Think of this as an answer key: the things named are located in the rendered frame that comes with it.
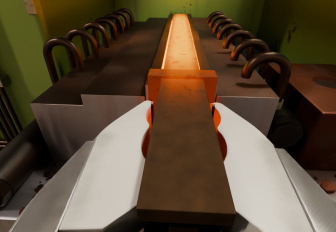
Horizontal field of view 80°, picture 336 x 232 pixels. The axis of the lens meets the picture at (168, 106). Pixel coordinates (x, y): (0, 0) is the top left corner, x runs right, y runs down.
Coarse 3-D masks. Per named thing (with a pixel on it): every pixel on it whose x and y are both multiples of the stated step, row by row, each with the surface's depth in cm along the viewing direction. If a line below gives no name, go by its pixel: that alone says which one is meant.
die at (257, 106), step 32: (128, 32) 41; (160, 32) 36; (192, 32) 31; (96, 64) 25; (128, 64) 22; (160, 64) 19; (224, 64) 21; (64, 96) 18; (96, 96) 16; (128, 96) 16; (224, 96) 16; (256, 96) 15; (64, 128) 18; (96, 128) 18
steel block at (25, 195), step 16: (256, 48) 55; (48, 160) 20; (64, 160) 20; (32, 176) 18; (320, 176) 19; (16, 192) 17; (32, 192) 17; (0, 208) 16; (16, 208) 16; (0, 224) 15
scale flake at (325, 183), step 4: (324, 180) 18; (328, 180) 18; (320, 184) 17; (324, 184) 17; (328, 184) 17; (332, 184) 17; (324, 188) 17; (328, 188) 17; (332, 188) 17; (328, 192) 17; (332, 192) 17
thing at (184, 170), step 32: (192, 64) 17; (160, 96) 11; (192, 96) 11; (160, 128) 9; (192, 128) 9; (160, 160) 7; (192, 160) 7; (160, 192) 6; (192, 192) 6; (224, 192) 6; (160, 224) 8; (192, 224) 6; (224, 224) 6
